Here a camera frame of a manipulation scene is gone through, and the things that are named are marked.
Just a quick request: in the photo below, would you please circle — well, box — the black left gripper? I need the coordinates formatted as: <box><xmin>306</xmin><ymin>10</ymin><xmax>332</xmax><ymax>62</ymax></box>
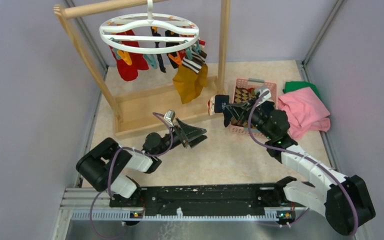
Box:
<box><xmin>155</xmin><ymin>117</ymin><xmax>207</xmax><ymax>157</ymax></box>

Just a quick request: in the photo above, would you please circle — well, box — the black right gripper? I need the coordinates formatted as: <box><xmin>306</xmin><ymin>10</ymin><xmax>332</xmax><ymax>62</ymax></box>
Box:
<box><xmin>226</xmin><ymin>97</ymin><xmax>274</xmax><ymax>140</ymax></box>

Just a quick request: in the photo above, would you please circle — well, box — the navy sock red cuff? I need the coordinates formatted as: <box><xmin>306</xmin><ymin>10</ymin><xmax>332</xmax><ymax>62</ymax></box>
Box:
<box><xmin>207</xmin><ymin>94</ymin><xmax>233</xmax><ymax>128</ymax></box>

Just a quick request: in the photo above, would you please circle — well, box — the navy blue sock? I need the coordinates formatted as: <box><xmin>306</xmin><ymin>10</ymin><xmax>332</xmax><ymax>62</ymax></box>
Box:
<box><xmin>260</xmin><ymin>100</ymin><xmax>276</xmax><ymax>115</ymax></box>

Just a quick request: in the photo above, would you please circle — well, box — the mustard sock striped cuff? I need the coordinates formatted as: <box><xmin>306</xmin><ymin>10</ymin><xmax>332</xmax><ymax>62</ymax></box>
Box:
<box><xmin>173</xmin><ymin>57</ymin><xmax>203</xmax><ymax>104</ymax></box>

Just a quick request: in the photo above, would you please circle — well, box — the white round clip hanger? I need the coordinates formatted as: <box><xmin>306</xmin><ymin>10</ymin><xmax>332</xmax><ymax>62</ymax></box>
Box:
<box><xmin>99</xmin><ymin>0</ymin><xmax>200</xmax><ymax>55</ymax></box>

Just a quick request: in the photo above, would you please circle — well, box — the mustard yellow sock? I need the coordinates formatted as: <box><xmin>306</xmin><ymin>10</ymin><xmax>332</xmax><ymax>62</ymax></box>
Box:
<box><xmin>192</xmin><ymin>49</ymin><xmax>208</xmax><ymax>99</ymax></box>

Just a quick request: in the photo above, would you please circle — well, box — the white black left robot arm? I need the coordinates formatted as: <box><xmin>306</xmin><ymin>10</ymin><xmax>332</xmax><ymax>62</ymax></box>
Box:
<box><xmin>75</xmin><ymin>119</ymin><xmax>207</xmax><ymax>207</ymax></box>

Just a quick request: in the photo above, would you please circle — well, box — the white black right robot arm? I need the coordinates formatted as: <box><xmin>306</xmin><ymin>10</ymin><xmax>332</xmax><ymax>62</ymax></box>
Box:
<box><xmin>222</xmin><ymin>102</ymin><xmax>376</xmax><ymax>236</ymax></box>

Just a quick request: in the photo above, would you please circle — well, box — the wooden hanger stand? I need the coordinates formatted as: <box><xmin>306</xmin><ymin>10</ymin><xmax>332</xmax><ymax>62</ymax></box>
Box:
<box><xmin>53</xmin><ymin>0</ymin><xmax>231</xmax><ymax>138</ymax></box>

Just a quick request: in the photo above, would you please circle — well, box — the argyle patterned sock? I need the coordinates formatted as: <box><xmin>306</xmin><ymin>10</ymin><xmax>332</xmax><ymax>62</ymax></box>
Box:
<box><xmin>233</xmin><ymin>87</ymin><xmax>256</xmax><ymax>104</ymax></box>

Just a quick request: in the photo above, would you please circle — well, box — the pink perforated plastic basket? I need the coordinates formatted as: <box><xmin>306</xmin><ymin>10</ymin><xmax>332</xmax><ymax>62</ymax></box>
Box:
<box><xmin>227</xmin><ymin>78</ymin><xmax>278</xmax><ymax>138</ymax></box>

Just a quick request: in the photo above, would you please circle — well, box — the green folded cloth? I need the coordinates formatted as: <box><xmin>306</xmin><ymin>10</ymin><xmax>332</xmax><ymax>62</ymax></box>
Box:
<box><xmin>282</xmin><ymin>81</ymin><xmax>321</xmax><ymax>99</ymax></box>

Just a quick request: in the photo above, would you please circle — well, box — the pink folded cloth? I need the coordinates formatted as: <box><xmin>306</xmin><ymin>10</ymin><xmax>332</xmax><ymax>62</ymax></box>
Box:
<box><xmin>278</xmin><ymin>87</ymin><xmax>331</xmax><ymax>140</ymax></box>

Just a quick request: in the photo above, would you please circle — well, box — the black hanging sock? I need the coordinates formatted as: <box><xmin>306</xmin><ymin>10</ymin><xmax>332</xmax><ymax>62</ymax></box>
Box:
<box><xmin>150</xmin><ymin>27</ymin><xmax>180</xmax><ymax>74</ymax></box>

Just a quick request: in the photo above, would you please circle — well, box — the red bear sock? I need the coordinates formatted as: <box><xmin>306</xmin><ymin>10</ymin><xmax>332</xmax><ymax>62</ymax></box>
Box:
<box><xmin>109</xmin><ymin>46</ymin><xmax>149</xmax><ymax>82</ymax></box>

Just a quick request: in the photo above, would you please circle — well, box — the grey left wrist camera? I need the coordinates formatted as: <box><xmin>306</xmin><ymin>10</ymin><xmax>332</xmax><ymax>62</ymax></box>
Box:
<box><xmin>163</xmin><ymin>109</ymin><xmax>176</xmax><ymax>126</ymax></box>

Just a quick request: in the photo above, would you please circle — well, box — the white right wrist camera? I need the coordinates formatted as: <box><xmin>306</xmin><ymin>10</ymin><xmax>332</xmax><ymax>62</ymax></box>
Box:
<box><xmin>254</xmin><ymin>86</ymin><xmax>272</xmax><ymax>107</ymax></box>

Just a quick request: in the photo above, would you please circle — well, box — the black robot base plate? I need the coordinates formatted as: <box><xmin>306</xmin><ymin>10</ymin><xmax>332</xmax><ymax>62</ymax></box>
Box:
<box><xmin>109</xmin><ymin>183</ymin><xmax>300</xmax><ymax>217</ymax></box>

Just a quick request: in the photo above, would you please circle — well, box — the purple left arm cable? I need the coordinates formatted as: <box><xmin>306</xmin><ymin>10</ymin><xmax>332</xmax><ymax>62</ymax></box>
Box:
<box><xmin>89</xmin><ymin>112</ymin><xmax>175</xmax><ymax>240</ymax></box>

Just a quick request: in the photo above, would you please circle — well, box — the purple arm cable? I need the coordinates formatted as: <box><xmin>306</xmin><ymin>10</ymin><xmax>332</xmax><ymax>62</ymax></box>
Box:
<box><xmin>89</xmin><ymin>112</ymin><xmax>175</xmax><ymax>240</ymax></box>
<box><xmin>247</xmin><ymin>91</ymin><xmax>360</xmax><ymax>237</ymax></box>

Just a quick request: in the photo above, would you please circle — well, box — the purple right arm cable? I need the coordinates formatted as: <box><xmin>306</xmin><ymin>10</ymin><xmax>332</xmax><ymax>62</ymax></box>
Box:
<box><xmin>247</xmin><ymin>91</ymin><xmax>360</xmax><ymax>237</ymax></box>

